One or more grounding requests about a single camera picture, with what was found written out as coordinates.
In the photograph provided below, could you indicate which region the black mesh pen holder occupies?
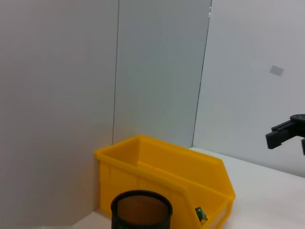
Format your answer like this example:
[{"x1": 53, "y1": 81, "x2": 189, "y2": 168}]
[{"x1": 111, "y1": 190, "x2": 173, "y2": 229}]

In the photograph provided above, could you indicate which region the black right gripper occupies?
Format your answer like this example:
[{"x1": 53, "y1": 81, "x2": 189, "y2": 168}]
[{"x1": 265, "y1": 114, "x2": 305, "y2": 157}]

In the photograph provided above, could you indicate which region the yellow plastic bin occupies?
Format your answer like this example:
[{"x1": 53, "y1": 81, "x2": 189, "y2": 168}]
[{"x1": 93, "y1": 135, "x2": 236, "y2": 229}]

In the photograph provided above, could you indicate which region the green plastic wrapper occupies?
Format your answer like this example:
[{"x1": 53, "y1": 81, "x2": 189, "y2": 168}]
[{"x1": 194, "y1": 207, "x2": 208, "y2": 223}]

